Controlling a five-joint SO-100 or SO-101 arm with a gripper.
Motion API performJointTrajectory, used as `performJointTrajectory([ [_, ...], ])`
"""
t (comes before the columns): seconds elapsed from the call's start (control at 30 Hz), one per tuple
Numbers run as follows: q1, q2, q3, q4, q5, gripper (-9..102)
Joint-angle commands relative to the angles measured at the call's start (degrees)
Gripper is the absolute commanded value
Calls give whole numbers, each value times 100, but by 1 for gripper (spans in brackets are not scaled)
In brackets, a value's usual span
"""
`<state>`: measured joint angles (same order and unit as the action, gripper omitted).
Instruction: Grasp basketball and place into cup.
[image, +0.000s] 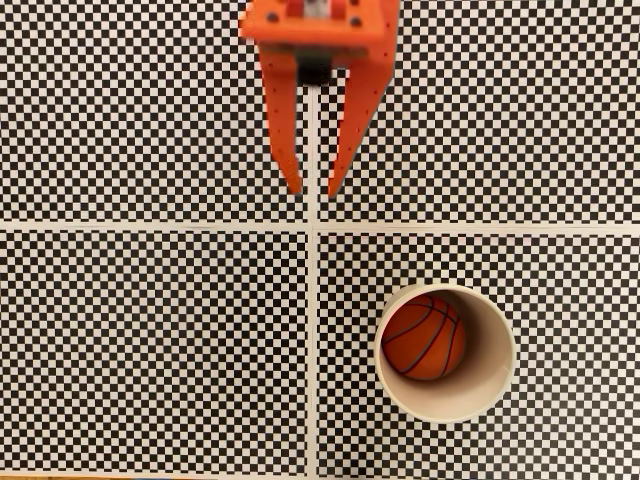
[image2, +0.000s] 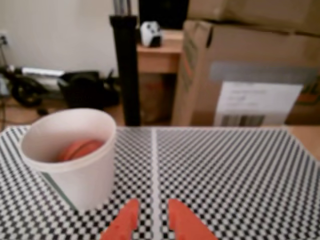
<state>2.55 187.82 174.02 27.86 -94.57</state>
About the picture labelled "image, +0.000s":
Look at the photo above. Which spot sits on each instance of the orange toy basketball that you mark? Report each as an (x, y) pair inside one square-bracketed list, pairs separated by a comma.
[(425, 345)]

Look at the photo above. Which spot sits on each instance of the cream paper cup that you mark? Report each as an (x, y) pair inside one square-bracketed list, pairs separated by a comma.
[(487, 360)]

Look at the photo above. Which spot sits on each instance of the black white checkerboard paper sheet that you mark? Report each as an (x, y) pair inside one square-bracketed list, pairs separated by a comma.
[(500, 125), (575, 300), (150, 350), (150, 100)]

